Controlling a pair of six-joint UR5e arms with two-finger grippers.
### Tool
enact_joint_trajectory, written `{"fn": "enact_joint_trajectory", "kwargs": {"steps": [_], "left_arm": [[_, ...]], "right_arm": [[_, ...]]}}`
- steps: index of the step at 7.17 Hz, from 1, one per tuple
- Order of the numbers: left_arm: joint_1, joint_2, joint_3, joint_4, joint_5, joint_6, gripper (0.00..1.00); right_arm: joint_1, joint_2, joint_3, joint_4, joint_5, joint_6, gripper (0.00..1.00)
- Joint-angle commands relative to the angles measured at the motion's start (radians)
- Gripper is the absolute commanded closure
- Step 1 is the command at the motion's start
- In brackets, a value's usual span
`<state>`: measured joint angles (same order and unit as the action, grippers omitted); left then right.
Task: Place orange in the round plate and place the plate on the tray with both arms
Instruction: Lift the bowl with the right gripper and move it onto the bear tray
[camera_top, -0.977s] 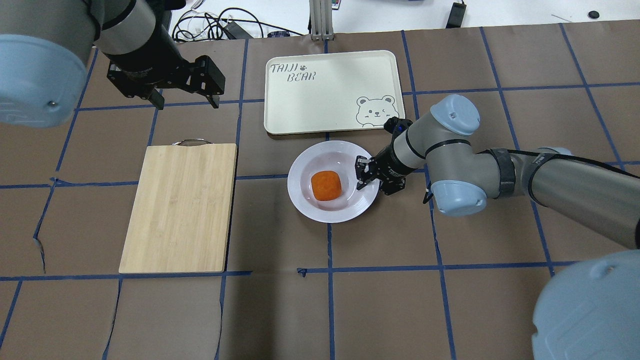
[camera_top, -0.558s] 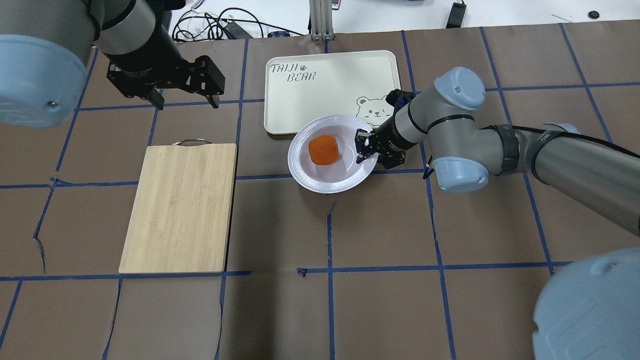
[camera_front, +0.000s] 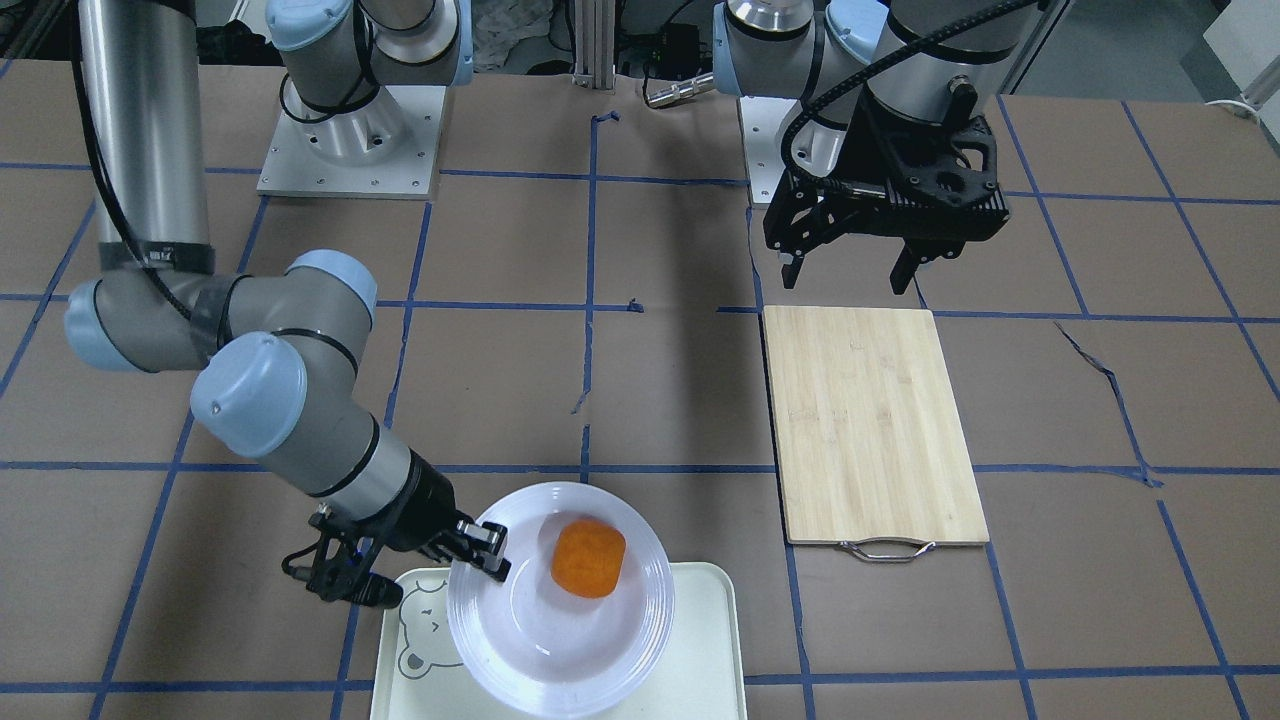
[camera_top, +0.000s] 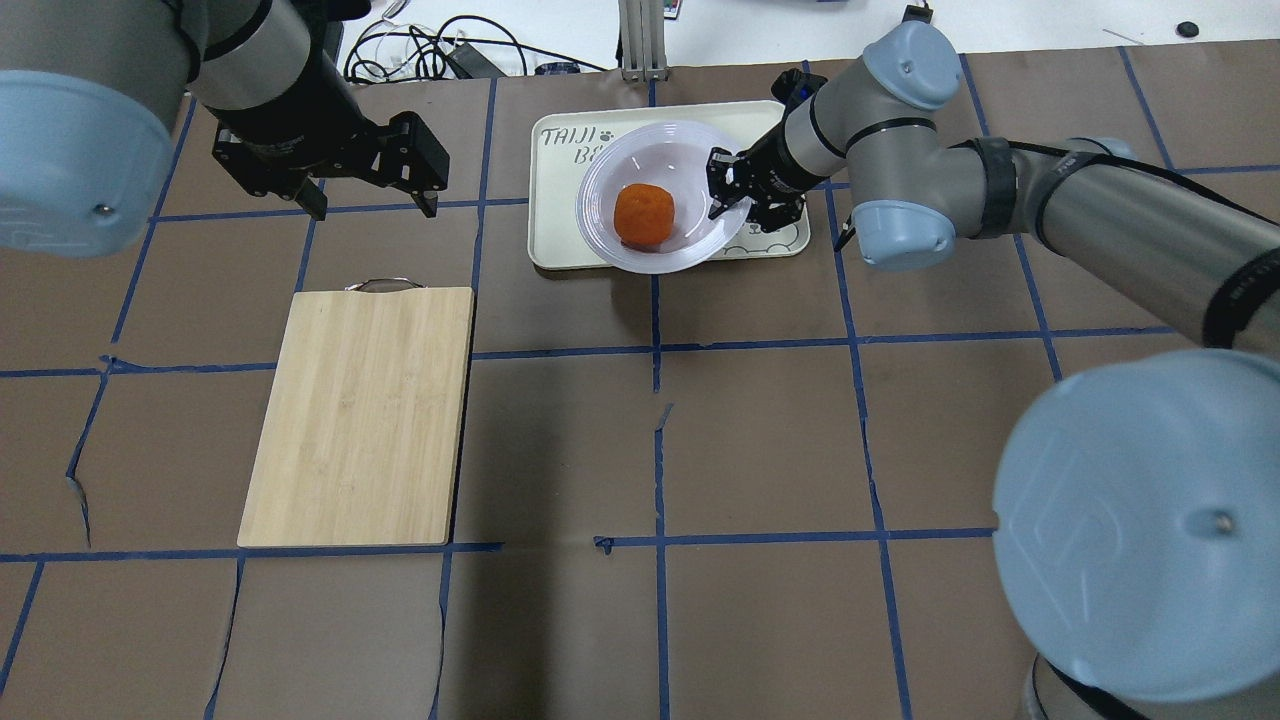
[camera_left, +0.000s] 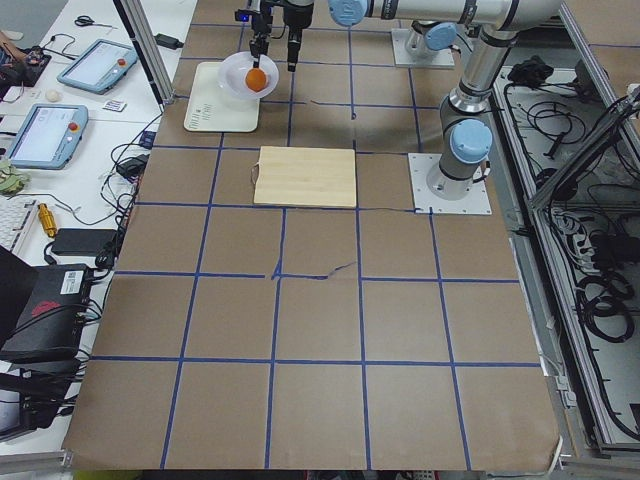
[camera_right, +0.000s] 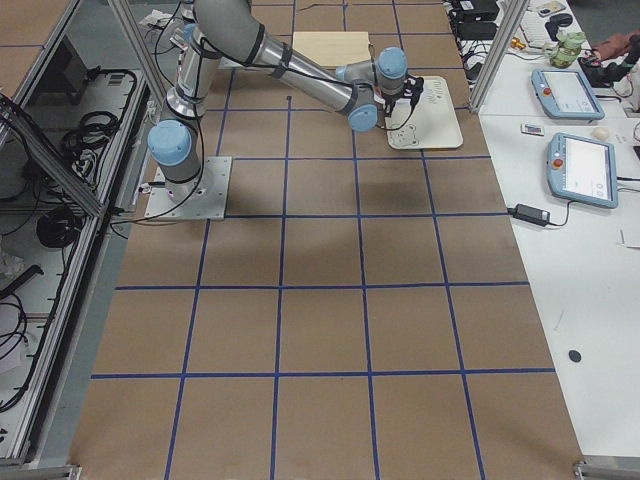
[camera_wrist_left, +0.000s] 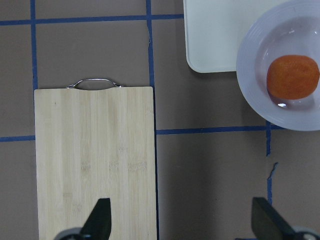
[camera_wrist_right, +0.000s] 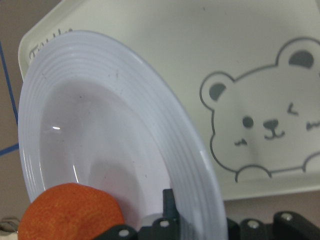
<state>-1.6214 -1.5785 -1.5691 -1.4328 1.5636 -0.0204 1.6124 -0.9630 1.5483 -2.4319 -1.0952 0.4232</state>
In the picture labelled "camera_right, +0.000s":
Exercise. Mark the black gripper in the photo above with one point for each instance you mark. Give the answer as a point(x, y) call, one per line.
point(391, 101)

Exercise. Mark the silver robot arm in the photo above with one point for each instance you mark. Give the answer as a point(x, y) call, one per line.
point(363, 92)

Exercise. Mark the cream bear tray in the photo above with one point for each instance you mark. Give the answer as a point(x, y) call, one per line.
point(433, 123)

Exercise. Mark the wooden cutting board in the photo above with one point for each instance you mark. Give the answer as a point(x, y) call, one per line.
point(331, 49)

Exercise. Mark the small card packet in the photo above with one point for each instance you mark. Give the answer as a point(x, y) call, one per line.
point(531, 129)

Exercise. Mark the blue teach pendant far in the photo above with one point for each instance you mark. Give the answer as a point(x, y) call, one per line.
point(566, 94)

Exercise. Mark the blue teach pendant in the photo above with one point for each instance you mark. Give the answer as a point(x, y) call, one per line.
point(566, 94)
point(582, 170)

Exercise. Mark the black power adapter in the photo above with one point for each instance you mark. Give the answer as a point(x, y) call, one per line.
point(530, 214)

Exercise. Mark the green stuffed toy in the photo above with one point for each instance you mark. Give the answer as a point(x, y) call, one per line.
point(567, 49)

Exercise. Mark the blue teach pendant near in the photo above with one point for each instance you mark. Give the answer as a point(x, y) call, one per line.
point(582, 170)

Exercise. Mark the black round cap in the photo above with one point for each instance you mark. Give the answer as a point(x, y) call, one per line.
point(575, 356)

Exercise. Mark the aluminium frame post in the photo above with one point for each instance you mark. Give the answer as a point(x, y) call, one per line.
point(512, 16)

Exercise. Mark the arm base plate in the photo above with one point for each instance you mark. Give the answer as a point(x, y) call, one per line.
point(204, 197)

